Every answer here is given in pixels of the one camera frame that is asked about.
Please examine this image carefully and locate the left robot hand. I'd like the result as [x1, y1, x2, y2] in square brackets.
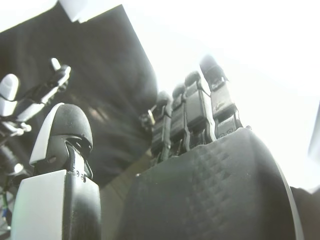
[9, 54, 305, 240]

